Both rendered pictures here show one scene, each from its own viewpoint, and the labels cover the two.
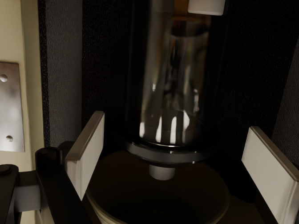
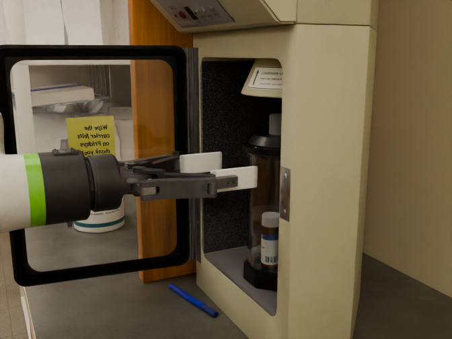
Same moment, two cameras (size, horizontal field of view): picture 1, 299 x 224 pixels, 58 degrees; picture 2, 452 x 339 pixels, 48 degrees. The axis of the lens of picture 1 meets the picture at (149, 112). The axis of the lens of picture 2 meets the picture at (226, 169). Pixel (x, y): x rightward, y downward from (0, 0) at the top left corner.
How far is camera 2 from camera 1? 0.70 m
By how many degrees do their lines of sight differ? 70
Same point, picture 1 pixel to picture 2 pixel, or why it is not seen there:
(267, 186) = (195, 161)
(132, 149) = (263, 153)
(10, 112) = (284, 192)
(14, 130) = (283, 180)
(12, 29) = (280, 234)
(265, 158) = (201, 168)
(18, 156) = (284, 163)
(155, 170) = (274, 122)
